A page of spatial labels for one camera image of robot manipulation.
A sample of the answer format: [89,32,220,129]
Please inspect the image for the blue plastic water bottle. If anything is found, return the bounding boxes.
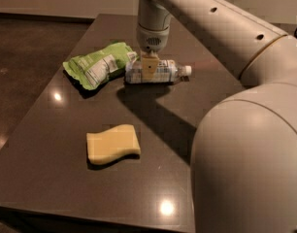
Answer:
[125,60,192,84]

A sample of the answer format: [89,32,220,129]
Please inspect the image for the green rice chip bag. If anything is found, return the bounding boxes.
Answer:
[63,42,138,90]

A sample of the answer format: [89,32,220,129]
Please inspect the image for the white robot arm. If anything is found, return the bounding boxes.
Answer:
[138,0,297,233]

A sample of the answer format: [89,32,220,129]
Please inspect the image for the yellow sponge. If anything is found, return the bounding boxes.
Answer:
[86,124,141,165]

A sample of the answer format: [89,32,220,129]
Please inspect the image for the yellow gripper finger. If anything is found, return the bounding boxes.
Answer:
[141,51,159,81]

